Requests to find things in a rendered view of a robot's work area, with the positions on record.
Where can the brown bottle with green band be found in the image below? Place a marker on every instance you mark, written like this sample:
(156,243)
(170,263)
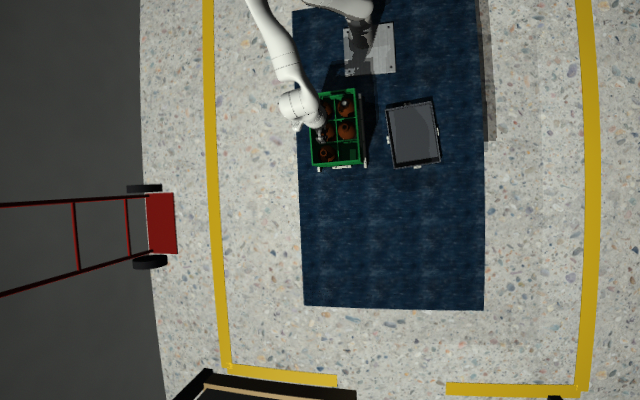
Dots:
(346,110)

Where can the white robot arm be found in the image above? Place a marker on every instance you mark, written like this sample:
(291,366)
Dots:
(305,101)

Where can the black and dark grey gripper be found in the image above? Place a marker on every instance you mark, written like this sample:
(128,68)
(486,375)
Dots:
(320,139)

